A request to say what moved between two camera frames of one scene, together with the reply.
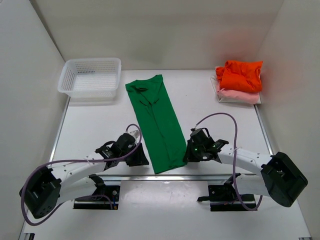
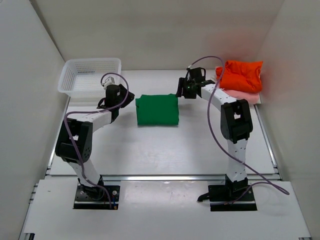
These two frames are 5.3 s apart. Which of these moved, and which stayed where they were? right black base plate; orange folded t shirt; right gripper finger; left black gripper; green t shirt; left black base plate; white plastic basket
Moved: right gripper finger; green t shirt; left black gripper
Stayed: white plastic basket; right black base plate; left black base plate; orange folded t shirt
